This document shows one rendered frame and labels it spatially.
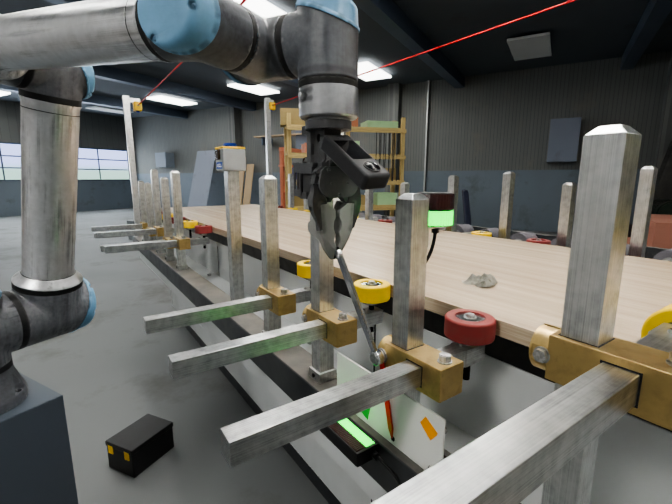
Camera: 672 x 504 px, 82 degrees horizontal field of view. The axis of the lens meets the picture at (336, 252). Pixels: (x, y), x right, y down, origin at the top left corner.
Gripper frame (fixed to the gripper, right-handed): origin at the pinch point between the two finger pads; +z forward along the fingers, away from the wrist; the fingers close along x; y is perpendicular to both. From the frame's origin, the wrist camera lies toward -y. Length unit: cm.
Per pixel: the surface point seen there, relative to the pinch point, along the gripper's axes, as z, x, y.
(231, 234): 6, -6, 66
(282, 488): 101, -20, 64
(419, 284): 4.2, -8.2, -10.4
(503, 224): 8, -115, 43
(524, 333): 12.1, -22.0, -19.7
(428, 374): 15.8, -5.3, -15.4
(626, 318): 11.3, -40.0, -26.9
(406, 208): -7.2, -6.1, -9.2
